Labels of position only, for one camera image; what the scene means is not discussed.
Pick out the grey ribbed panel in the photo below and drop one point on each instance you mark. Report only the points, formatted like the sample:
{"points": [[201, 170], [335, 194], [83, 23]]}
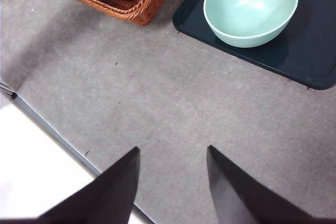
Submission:
{"points": [[6, 91]]}

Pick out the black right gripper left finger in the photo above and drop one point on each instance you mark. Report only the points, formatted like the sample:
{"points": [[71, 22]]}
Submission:
{"points": [[99, 197]]}

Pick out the black rectangular tray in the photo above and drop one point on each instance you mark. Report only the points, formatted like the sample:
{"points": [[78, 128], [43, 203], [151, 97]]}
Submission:
{"points": [[309, 45]]}

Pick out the teal ribbed bowl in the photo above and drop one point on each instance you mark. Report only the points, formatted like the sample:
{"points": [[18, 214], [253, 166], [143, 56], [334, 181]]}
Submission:
{"points": [[249, 6]]}

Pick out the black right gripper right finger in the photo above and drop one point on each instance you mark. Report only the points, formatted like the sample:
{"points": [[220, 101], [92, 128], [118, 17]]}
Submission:
{"points": [[241, 197]]}

